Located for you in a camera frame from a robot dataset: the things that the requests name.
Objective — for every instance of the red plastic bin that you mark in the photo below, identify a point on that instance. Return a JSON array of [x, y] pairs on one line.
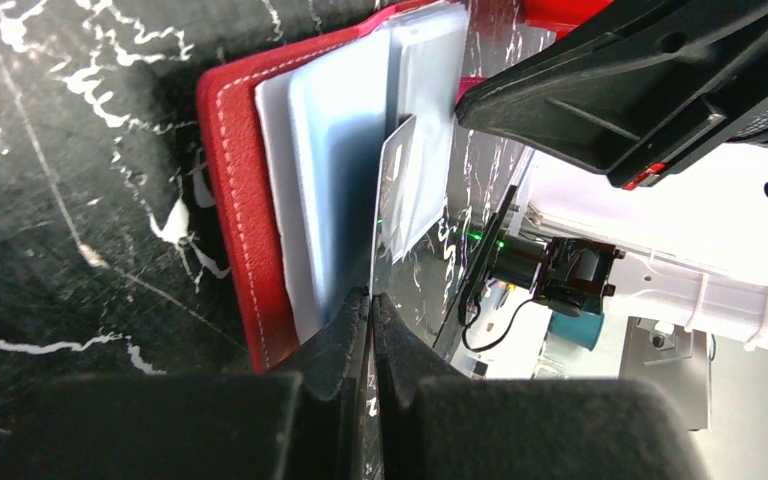
[[561, 16]]

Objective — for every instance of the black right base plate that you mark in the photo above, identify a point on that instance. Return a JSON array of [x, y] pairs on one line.
[[567, 275]]

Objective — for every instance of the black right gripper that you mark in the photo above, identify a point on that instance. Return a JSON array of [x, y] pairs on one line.
[[642, 90]]

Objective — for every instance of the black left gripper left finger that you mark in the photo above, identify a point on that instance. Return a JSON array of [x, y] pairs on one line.
[[300, 420]]

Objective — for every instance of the red leather card holder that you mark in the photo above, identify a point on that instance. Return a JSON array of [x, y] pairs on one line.
[[293, 138]]

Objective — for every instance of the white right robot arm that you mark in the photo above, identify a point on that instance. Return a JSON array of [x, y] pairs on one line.
[[689, 297]]

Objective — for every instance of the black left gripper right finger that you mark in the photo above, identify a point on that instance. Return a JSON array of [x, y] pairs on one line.
[[437, 423]]

